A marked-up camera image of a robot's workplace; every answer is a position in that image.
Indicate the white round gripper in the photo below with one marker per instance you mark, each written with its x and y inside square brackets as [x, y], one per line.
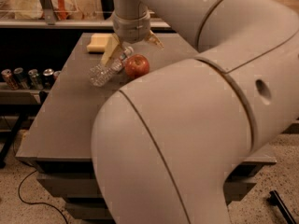
[131, 30]

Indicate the red apple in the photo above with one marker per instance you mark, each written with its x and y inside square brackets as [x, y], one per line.
[137, 66]

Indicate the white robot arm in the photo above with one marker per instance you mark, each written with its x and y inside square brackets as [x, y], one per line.
[253, 44]

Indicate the yellow sponge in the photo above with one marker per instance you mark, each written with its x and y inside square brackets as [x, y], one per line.
[98, 42]

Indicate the clear plastic water bottle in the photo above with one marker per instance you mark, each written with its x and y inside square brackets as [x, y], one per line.
[100, 75]

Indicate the orange white bag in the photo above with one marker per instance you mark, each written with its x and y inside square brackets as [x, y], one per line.
[63, 10]

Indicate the red drink can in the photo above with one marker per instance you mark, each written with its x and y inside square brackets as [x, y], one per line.
[56, 75]

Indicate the dark drink can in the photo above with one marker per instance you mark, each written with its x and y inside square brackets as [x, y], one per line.
[48, 77]

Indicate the green drink can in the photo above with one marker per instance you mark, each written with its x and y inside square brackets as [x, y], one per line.
[36, 79]

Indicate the grey drawer cabinet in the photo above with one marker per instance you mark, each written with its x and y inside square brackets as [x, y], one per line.
[68, 115]

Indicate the orange drink can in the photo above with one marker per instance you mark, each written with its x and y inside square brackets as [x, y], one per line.
[9, 79]

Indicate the black table leg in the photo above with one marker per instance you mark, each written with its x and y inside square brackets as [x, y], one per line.
[11, 134]

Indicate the upper grey drawer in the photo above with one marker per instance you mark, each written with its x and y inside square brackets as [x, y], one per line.
[84, 186]

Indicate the grey drawer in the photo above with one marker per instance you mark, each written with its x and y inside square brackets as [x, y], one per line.
[84, 186]
[88, 211]

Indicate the lower grey drawer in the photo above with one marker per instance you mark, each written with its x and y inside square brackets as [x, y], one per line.
[88, 211]

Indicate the black bar on floor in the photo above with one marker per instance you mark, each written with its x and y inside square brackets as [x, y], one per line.
[275, 200]

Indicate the left metal bracket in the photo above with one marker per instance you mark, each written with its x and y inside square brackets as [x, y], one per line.
[46, 3]

